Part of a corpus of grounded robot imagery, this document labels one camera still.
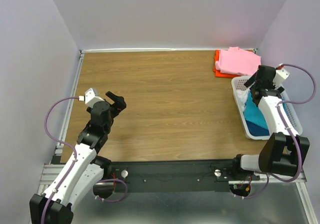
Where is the teal t shirt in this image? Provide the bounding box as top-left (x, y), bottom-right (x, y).
top-left (243, 92), bottom-right (268, 130)

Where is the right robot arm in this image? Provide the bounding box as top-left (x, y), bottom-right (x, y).
top-left (230, 64), bottom-right (310, 182)

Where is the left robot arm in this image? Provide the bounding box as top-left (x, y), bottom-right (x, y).
top-left (29, 88), bottom-right (127, 223)

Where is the white plastic laundry basket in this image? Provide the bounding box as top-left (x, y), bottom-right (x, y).
top-left (231, 76), bottom-right (303, 140)

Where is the white t shirt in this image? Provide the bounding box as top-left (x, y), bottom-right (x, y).
top-left (236, 89), bottom-right (250, 105)

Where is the pink folded t shirt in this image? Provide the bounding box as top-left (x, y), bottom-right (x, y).
top-left (215, 47), bottom-right (261, 76)

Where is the orange folded t shirt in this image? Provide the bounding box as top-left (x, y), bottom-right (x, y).
top-left (213, 50), bottom-right (238, 78)

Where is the dark blue t shirt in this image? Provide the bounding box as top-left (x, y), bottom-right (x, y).
top-left (246, 120), bottom-right (270, 136)

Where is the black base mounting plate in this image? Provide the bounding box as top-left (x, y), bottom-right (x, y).
top-left (92, 158), bottom-right (261, 197)

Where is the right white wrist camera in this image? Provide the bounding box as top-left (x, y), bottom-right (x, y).
top-left (273, 64), bottom-right (290, 87)

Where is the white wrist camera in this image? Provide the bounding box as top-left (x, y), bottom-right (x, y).
top-left (78, 88), bottom-right (104, 108)
top-left (273, 64), bottom-right (290, 87)

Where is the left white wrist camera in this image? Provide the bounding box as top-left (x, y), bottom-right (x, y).
top-left (78, 88), bottom-right (104, 108)

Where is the aluminium frame rail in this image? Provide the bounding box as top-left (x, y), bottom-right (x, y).
top-left (37, 164), bottom-right (64, 194)

